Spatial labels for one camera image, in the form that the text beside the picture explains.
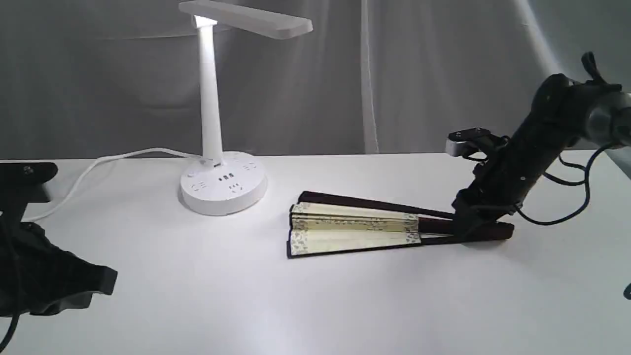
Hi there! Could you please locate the white power cable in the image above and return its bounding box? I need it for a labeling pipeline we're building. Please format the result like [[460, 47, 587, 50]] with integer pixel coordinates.
[[22, 147, 204, 222]]

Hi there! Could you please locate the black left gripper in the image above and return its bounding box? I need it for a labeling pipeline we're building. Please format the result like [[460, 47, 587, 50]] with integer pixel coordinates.
[[1, 222, 119, 317]]

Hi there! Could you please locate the folding paper fan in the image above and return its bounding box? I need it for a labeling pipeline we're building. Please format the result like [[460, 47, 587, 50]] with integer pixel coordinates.
[[286, 191, 515, 260]]

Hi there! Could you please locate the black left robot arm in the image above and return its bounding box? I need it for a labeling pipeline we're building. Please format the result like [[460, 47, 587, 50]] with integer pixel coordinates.
[[0, 162, 118, 318]]

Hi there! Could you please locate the white backdrop cloth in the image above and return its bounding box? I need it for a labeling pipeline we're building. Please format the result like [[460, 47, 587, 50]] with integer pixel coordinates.
[[0, 0, 630, 159]]

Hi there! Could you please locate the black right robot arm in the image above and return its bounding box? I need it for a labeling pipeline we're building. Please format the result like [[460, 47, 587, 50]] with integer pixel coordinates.
[[446, 52, 631, 241]]

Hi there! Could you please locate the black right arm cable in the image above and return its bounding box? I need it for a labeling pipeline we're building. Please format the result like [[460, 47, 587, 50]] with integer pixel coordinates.
[[513, 143, 617, 226]]

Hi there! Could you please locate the white desk lamp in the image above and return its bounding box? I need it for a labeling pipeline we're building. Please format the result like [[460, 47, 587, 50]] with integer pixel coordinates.
[[178, 0, 313, 216]]

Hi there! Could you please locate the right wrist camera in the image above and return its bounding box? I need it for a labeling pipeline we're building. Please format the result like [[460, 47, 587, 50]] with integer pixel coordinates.
[[445, 127, 510, 162]]

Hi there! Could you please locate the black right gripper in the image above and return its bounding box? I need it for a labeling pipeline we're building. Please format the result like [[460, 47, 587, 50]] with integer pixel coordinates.
[[452, 115, 567, 242]]

